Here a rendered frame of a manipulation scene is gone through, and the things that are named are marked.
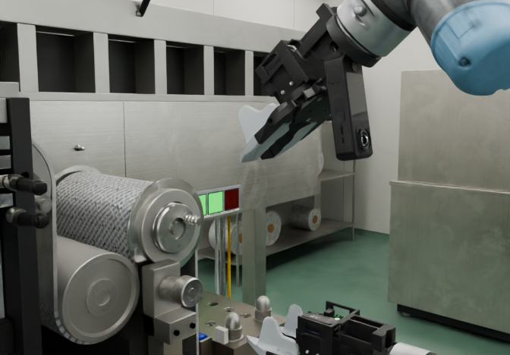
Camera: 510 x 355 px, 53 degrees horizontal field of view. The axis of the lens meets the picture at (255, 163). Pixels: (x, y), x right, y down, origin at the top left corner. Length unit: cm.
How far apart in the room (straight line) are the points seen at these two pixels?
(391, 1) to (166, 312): 51
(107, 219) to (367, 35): 47
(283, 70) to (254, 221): 114
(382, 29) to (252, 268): 130
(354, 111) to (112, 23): 67
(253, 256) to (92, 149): 82
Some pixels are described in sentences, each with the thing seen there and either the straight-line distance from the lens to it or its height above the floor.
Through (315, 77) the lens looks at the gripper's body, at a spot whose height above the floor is 146.
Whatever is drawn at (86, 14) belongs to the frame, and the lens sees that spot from 110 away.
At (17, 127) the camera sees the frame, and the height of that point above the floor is 141.
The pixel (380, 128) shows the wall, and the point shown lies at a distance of 560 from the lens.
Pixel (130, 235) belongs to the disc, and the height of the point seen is 125.
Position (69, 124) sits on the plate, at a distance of 106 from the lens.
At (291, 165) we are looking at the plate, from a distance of 156.
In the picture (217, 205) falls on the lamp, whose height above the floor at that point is 118.
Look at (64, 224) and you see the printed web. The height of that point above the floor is 123.
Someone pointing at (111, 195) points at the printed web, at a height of 129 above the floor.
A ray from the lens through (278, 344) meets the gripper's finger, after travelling 74.
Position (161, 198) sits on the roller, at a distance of 76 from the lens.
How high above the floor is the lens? 143
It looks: 7 degrees down
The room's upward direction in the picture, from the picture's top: straight up
